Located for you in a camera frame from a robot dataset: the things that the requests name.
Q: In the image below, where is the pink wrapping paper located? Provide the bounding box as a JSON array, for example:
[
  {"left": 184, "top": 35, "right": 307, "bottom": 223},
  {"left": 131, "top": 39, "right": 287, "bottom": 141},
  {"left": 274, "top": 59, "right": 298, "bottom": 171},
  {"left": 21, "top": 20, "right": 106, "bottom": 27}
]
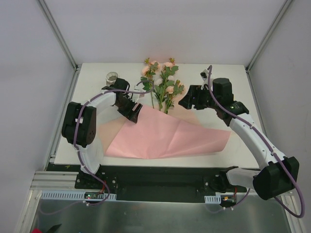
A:
[{"left": 105, "top": 106, "right": 230, "bottom": 159}]

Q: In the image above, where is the peach wrapping paper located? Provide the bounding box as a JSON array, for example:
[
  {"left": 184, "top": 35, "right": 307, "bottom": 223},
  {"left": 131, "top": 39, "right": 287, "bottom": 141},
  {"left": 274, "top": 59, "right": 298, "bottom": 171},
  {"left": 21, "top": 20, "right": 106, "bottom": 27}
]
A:
[{"left": 97, "top": 106, "right": 201, "bottom": 153}]

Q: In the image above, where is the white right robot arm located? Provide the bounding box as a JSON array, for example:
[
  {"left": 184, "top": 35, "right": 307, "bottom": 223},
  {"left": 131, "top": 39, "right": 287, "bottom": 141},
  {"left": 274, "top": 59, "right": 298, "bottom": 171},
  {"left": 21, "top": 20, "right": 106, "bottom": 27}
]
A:
[{"left": 179, "top": 73, "right": 299, "bottom": 200}]

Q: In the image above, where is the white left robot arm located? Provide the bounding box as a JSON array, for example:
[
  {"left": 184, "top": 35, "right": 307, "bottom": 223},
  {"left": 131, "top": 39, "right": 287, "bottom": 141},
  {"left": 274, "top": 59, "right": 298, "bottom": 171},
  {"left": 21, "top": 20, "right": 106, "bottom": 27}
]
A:
[{"left": 61, "top": 78, "right": 142, "bottom": 189}]

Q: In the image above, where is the white ribbed ceramic vase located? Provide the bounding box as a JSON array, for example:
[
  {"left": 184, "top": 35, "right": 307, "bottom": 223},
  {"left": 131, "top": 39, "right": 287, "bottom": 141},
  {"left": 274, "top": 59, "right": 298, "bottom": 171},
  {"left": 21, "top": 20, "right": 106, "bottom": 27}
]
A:
[{"left": 105, "top": 72, "right": 119, "bottom": 86}]

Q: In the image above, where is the peach artificial flower bunch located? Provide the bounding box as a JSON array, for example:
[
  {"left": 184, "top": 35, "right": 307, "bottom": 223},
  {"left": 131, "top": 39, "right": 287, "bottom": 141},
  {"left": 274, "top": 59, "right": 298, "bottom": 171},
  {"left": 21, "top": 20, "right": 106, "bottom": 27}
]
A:
[{"left": 140, "top": 58, "right": 186, "bottom": 114}]

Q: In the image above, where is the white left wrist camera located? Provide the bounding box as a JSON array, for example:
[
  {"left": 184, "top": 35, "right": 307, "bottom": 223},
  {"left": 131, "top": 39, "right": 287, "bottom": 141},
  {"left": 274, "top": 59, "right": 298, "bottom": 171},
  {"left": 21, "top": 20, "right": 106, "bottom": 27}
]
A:
[{"left": 132, "top": 84, "right": 145, "bottom": 102}]

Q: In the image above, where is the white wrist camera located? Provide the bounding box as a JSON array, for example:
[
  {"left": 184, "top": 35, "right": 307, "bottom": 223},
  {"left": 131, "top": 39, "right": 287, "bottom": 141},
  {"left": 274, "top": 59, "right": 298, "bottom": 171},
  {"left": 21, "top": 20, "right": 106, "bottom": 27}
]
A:
[
  {"left": 132, "top": 84, "right": 145, "bottom": 102},
  {"left": 200, "top": 69, "right": 209, "bottom": 81}
]

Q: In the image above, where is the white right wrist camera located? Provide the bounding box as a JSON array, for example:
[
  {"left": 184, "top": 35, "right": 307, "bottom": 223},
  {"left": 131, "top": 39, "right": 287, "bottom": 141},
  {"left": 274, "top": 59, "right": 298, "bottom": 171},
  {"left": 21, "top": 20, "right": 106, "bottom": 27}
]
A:
[{"left": 200, "top": 69, "right": 209, "bottom": 81}]

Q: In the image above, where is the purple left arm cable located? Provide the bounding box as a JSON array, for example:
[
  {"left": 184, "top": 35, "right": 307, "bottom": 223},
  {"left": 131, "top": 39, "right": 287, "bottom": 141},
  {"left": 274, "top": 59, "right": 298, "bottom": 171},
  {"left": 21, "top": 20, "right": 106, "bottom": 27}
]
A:
[{"left": 72, "top": 80, "right": 155, "bottom": 207}]

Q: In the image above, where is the left aluminium frame post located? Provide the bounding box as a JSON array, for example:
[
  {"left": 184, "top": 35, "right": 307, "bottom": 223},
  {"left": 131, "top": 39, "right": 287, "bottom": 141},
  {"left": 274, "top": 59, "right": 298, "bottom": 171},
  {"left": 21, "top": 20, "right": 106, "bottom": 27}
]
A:
[{"left": 36, "top": 0, "right": 81, "bottom": 72}]

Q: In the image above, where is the aluminium frame post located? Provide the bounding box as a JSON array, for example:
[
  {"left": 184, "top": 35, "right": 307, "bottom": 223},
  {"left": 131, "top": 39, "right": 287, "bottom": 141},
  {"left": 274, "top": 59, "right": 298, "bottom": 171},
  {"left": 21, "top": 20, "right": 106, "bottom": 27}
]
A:
[
  {"left": 245, "top": 0, "right": 294, "bottom": 73},
  {"left": 36, "top": 0, "right": 81, "bottom": 72}
]

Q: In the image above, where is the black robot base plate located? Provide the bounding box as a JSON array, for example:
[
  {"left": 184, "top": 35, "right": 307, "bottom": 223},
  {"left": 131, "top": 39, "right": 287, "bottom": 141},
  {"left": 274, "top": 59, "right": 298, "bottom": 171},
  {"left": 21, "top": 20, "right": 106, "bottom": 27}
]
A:
[{"left": 46, "top": 164, "right": 252, "bottom": 202}]

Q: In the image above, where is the right white cable duct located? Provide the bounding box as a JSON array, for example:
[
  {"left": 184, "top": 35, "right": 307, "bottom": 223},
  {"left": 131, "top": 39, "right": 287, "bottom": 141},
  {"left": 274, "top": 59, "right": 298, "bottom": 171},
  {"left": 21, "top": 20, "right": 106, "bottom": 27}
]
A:
[{"left": 204, "top": 195, "right": 222, "bottom": 204}]

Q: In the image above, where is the white cable duct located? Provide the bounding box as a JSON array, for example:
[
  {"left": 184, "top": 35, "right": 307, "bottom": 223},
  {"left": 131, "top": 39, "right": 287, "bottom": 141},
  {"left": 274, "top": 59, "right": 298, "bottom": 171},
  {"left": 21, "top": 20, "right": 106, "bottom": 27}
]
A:
[
  {"left": 41, "top": 190, "right": 117, "bottom": 201},
  {"left": 204, "top": 195, "right": 222, "bottom": 204}
]

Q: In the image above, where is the aluminium front rail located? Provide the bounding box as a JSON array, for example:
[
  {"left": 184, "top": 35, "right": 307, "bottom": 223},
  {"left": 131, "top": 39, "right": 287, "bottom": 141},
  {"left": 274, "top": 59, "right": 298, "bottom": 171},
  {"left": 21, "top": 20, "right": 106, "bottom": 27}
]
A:
[{"left": 30, "top": 169, "right": 82, "bottom": 190}]

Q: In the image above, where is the right aluminium frame post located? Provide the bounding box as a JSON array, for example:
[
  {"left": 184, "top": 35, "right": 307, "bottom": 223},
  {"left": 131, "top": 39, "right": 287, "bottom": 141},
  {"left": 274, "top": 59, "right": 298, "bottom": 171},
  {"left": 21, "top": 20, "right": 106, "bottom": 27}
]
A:
[{"left": 245, "top": 0, "right": 294, "bottom": 73}]

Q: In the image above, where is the left white cable duct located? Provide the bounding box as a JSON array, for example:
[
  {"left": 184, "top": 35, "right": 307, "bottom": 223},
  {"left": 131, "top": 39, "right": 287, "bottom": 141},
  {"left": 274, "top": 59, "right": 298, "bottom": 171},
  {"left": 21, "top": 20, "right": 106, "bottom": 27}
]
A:
[{"left": 41, "top": 190, "right": 117, "bottom": 201}]

